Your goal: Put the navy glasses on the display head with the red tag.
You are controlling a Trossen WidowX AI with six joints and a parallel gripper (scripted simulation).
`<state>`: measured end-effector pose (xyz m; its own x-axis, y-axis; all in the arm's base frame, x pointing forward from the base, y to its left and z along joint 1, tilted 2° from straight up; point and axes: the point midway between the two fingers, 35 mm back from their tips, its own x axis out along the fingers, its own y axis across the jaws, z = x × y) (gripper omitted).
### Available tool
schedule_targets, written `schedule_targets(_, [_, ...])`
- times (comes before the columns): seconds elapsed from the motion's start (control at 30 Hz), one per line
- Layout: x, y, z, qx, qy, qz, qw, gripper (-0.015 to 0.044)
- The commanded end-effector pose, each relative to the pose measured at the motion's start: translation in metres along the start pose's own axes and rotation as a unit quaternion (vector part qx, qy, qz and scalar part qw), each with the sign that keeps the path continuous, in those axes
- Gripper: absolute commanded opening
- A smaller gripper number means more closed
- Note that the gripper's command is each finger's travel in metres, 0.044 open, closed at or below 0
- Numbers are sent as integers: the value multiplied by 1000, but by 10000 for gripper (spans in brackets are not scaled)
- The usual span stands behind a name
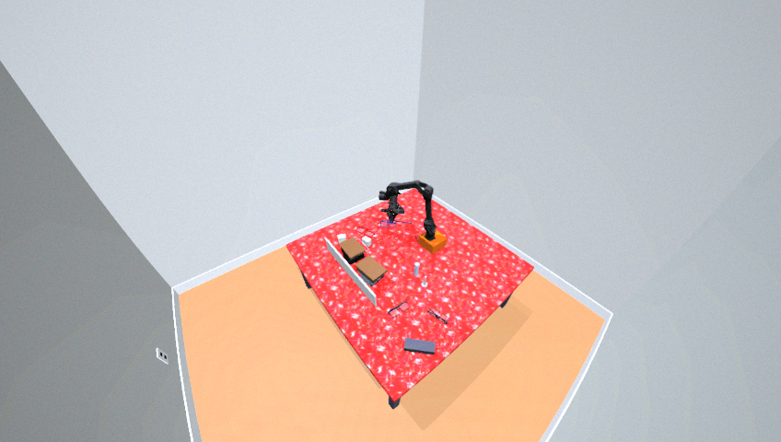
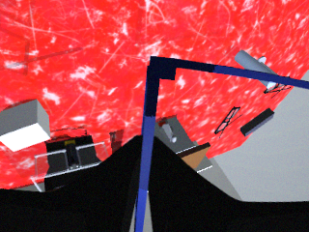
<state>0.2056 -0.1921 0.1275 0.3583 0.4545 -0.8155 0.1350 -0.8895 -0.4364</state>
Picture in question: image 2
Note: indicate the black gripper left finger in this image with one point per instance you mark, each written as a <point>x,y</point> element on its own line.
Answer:
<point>102,200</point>

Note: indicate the white flat rectangular panel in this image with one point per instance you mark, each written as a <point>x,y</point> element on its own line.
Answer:
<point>203,165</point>

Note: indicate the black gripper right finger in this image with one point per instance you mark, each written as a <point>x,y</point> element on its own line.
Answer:
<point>183,201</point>

